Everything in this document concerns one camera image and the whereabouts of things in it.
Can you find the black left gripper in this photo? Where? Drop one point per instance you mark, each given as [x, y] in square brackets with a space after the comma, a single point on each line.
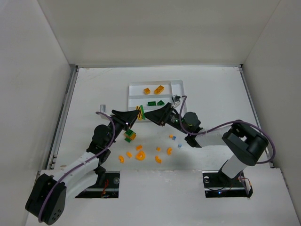
[120, 119]

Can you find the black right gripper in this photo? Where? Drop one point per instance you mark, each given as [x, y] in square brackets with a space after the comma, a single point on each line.
[165, 115]

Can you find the yellow striped lego plate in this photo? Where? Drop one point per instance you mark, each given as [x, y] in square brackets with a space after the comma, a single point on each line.
[140, 114]

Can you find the green lego plate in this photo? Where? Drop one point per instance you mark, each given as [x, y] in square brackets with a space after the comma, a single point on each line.
[142, 111]

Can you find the green yellow lego stack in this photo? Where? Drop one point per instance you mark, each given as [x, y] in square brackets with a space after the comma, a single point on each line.
[129, 135]

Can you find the green square lego brick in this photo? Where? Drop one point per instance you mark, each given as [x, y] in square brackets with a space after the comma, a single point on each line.
[160, 103]

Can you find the green long lego brick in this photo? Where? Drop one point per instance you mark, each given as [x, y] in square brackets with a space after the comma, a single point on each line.
[151, 103]

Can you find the yellow long lego brick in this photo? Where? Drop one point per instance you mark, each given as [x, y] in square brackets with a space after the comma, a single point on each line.
[159, 90]

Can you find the yellow square lego brick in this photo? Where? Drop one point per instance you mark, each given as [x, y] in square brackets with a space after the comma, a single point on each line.
[147, 91]

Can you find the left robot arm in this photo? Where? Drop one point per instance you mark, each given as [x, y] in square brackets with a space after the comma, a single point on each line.
[48, 196]

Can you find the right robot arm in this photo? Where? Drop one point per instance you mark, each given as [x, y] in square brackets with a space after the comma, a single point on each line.
[246, 144]

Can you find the white divided sorting tray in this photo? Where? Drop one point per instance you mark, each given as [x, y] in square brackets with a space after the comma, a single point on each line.
[136, 96]

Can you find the orange flat lego piece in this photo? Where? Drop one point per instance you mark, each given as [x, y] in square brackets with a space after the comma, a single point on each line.
[139, 147]

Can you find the orange curved lego right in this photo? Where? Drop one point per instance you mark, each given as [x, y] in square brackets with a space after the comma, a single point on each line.
[169, 151]

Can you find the orange curved lego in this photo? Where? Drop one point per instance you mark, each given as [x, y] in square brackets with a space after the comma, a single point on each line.
[157, 159]
[169, 151]
[121, 159]

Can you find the orange small lego block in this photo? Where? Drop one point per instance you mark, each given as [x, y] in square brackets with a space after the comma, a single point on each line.
[128, 154]

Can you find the orange round lego piece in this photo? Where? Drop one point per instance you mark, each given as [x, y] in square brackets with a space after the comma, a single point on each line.
[140, 156]

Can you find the orange curved lego left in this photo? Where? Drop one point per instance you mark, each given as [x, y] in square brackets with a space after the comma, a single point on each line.
[121, 159]

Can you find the orange curved lego middle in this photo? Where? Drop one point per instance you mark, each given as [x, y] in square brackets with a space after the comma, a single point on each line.
[157, 159]

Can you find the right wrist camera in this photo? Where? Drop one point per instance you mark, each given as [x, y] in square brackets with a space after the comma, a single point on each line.
[176, 100]

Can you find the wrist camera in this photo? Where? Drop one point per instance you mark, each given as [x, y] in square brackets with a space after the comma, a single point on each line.
[176, 100]
[103, 108]

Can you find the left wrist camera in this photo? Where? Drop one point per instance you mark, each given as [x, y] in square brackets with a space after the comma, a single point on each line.
[103, 108]

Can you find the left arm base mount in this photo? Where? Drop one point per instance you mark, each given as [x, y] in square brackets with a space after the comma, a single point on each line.
[106, 187]

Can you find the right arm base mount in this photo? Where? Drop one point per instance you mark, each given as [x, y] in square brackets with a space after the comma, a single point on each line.
[218, 186]

